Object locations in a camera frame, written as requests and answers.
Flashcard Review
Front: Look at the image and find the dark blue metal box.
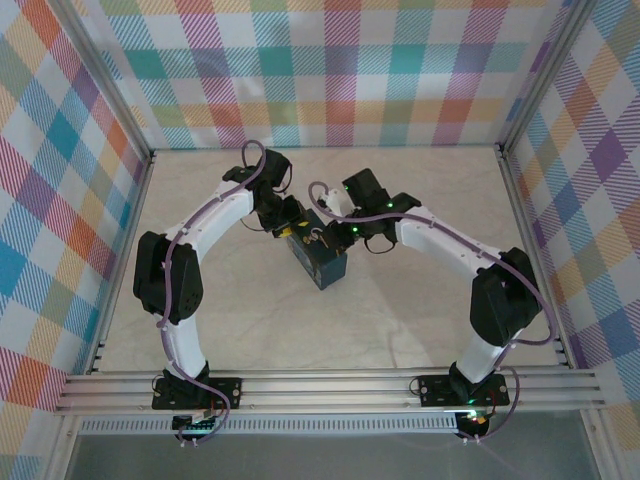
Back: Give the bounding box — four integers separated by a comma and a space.
284, 208, 349, 292

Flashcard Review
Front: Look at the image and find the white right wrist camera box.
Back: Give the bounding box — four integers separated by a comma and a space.
319, 186, 348, 213

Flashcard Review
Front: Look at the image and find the aluminium mounting rail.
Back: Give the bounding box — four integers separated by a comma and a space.
53, 367, 609, 417

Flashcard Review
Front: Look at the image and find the aluminium side frame rail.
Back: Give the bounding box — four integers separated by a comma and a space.
85, 149, 159, 376
495, 143, 575, 370

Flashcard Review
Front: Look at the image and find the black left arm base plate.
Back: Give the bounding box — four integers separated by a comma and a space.
151, 376, 243, 413

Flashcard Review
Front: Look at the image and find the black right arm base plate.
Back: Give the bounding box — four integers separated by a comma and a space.
417, 372, 511, 408

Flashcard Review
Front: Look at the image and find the grey slotted cable duct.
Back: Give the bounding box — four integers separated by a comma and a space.
78, 412, 462, 436

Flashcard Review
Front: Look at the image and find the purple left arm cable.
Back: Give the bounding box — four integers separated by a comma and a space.
158, 139, 266, 448

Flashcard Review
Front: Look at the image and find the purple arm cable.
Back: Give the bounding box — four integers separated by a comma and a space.
158, 139, 266, 448
307, 180, 555, 445

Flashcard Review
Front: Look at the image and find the aluminium frame post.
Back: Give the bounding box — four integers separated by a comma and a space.
498, 0, 599, 157
49, 0, 157, 164

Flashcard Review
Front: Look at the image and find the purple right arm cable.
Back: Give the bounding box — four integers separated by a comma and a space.
307, 180, 555, 445

